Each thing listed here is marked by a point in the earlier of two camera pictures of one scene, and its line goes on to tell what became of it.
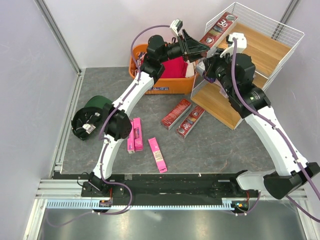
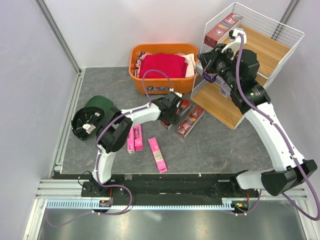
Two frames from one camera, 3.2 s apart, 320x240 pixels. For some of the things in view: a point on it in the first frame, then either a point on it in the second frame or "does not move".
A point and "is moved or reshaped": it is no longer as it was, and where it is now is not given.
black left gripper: [191, 49] to [172, 119]
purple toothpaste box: [211, 79] does not move
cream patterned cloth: [190, 68] does not move
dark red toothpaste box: [174, 115] does not move
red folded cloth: [176, 67] does not move
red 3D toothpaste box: [215, 35] is moved or reshaped
